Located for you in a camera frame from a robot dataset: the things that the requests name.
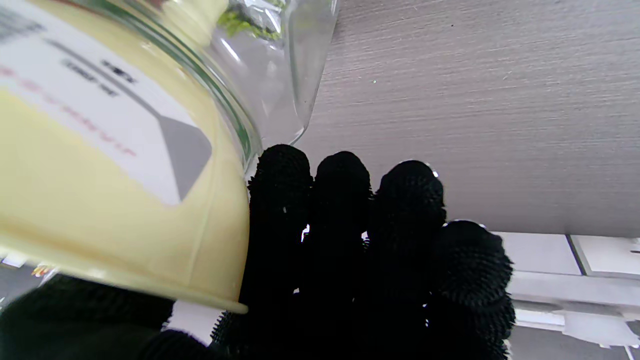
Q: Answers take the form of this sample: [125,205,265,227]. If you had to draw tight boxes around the cream plastic funnel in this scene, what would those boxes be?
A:
[0,0,251,315]

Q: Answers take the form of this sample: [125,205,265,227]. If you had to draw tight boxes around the clear glass jar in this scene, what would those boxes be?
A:
[75,0,342,176]

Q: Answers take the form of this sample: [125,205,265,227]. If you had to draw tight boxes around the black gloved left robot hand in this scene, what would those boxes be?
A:
[0,144,516,360]

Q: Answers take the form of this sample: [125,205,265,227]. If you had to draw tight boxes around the green mung beans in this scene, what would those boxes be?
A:
[217,0,288,42]

